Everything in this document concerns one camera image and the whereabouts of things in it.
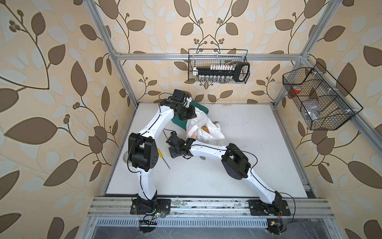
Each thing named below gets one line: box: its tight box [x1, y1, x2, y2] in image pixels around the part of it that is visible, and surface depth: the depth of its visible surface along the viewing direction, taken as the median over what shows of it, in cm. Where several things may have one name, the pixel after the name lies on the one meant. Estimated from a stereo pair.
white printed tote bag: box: [185, 106, 226, 143], surface depth 89 cm
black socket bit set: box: [192, 62, 251, 83], surface depth 86 cm
